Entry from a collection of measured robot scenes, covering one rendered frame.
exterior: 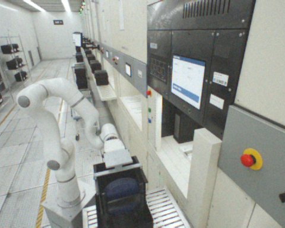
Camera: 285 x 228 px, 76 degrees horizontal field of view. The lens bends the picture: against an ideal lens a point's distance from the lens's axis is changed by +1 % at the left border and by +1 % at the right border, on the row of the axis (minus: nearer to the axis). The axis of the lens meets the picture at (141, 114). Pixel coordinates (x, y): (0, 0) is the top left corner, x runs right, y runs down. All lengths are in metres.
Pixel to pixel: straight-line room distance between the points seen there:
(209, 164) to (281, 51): 0.47
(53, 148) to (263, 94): 1.01
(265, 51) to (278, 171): 0.34
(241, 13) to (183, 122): 1.07
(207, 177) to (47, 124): 0.85
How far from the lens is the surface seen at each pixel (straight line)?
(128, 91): 2.90
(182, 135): 1.66
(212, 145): 0.77
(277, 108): 0.63
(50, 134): 1.13
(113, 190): 0.90
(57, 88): 1.00
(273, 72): 0.62
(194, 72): 0.88
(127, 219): 1.27
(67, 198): 1.41
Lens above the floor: 1.81
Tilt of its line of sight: 25 degrees down
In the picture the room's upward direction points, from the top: 1 degrees counter-clockwise
